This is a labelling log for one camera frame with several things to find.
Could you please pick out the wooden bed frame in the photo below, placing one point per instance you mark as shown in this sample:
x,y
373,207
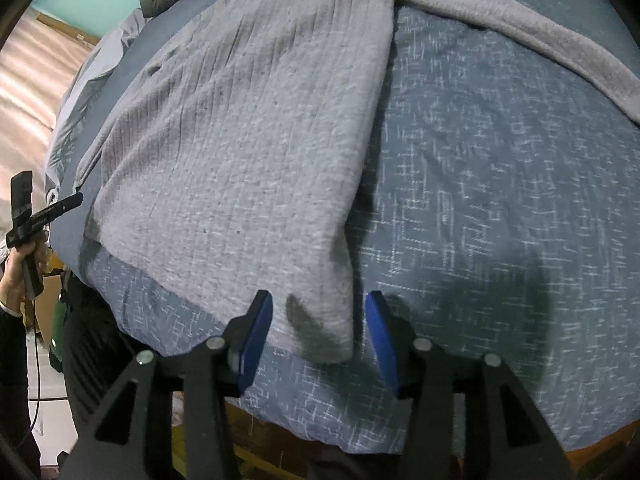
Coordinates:
x,y
280,452

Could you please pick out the blue patterned bed cover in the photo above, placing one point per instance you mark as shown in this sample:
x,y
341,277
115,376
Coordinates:
x,y
475,185

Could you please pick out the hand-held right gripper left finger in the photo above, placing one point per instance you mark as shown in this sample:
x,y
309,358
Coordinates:
x,y
255,342

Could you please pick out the wooden window frame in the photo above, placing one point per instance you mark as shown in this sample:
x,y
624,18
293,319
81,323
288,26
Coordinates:
x,y
70,27

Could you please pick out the grey knit sweater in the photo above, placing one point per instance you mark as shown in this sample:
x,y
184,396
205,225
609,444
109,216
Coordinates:
x,y
240,135

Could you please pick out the pink curtain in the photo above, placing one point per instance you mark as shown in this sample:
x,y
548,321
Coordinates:
x,y
30,90

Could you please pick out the person's left forearm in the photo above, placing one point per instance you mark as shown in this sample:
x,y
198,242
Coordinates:
x,y
15,385

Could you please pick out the light grey crumpled sheet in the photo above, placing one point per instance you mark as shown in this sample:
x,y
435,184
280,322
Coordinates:
x,y
85,90

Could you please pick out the person's left hand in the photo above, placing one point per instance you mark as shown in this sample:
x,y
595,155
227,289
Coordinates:
x,y
12,285

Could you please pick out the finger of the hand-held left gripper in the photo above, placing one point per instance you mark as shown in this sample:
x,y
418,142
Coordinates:
x,y
67,204

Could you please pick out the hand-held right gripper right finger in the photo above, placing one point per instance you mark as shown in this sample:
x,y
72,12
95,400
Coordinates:
x,y
382,345

